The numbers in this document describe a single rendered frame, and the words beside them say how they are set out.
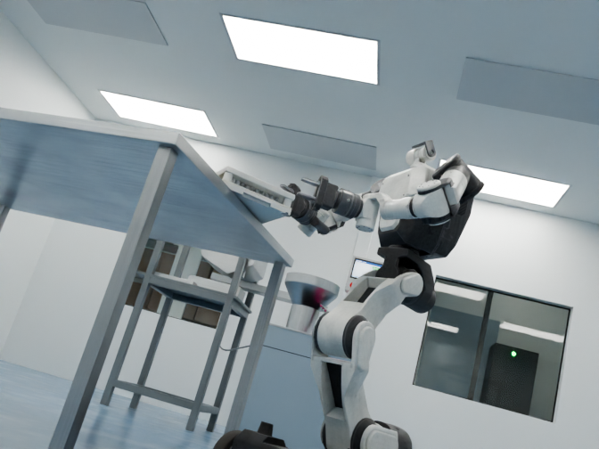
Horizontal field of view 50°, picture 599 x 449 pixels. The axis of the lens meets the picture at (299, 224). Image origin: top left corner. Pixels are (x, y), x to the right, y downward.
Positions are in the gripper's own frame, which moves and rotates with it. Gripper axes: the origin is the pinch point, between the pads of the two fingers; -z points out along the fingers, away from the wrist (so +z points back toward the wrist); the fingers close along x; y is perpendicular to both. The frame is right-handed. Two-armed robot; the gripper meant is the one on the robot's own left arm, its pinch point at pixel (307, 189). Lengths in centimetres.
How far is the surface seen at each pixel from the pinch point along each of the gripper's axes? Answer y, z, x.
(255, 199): -6.8, -17.4, 11.8
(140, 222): -37, -49, 37
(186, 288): 275, 8, 6
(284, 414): 164, 68, 73
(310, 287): 182, 69, -5
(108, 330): -37, -48, 64
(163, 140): -39, -51, 16
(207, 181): -21.2, -35.0, 16.3
